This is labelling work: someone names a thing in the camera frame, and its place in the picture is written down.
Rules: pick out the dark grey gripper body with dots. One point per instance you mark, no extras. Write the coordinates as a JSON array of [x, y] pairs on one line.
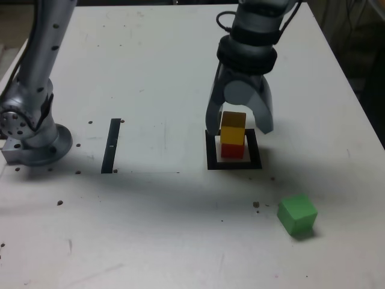
[[243, 75]]

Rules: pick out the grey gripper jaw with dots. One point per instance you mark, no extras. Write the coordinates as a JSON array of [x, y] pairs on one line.
[[264, 108], [213, 114]]

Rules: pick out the yellow cube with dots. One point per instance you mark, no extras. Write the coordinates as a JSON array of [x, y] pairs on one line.
[[231, 132]]

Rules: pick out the red cube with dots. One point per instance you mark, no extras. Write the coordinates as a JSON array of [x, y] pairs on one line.
[[232, 151]]

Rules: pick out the green cube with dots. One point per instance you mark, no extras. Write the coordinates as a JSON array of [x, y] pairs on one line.
[[296, 213]]

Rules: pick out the black tape square outline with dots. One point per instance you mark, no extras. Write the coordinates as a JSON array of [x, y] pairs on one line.
[[210, 162]]

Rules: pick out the black tape strip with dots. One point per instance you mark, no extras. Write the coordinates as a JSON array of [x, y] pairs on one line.
[[110, 147]]

